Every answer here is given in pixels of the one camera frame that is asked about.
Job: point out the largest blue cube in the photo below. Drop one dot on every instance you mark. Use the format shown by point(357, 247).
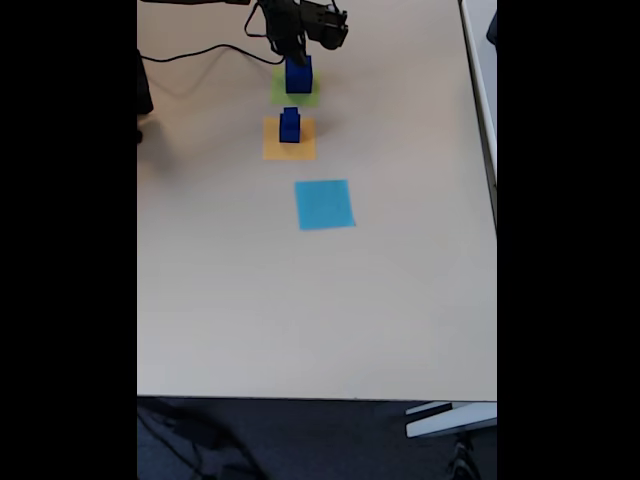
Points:
point(298, 77)

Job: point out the small blue cube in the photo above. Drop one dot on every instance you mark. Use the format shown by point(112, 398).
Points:
point(290, 113)

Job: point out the large blue cube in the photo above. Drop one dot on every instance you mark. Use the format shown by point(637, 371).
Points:
point(289, 132)

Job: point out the green paper square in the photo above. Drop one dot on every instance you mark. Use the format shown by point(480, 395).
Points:
point(277, 95)

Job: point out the orange paper square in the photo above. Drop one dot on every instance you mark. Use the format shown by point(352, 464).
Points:
point(272, 150)

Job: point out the light blue paper square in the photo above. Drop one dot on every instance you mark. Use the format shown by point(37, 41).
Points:
point(325, 205)

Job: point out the white side desk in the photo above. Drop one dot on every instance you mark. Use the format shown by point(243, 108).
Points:
point(482, 75)

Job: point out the dark blue object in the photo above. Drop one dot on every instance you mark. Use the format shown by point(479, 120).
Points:
point(493, 27)

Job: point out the white table foot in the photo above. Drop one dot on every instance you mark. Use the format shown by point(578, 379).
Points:
point(450, 420)

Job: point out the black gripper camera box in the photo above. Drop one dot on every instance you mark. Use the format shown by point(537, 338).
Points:
point(327, 25)

